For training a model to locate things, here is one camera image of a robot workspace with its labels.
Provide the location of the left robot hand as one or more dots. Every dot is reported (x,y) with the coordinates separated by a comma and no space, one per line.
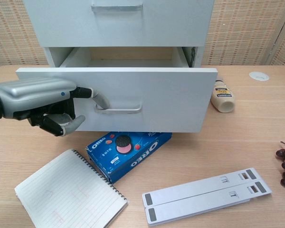
(35,95)

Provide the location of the shallow lowest cabinet drawer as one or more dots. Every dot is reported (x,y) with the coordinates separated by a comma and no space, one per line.
(168,99)

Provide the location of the white drawer cabinet body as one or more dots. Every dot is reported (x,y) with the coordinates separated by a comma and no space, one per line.
(52,55)

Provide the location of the medium-height cabinet drawer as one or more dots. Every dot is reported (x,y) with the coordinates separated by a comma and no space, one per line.
(171,23)

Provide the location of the spiral-bound lined notebook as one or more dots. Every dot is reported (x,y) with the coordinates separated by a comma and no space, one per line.
(66,192)

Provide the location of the blue Oreo cookie box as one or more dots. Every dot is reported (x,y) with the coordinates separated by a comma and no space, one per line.
(142,156)

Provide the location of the mayonnaise squeeze bottle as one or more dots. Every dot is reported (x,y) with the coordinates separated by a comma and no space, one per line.
(224,101)

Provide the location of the grey folding laptop stand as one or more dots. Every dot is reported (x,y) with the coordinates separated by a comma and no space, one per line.
(199,199)

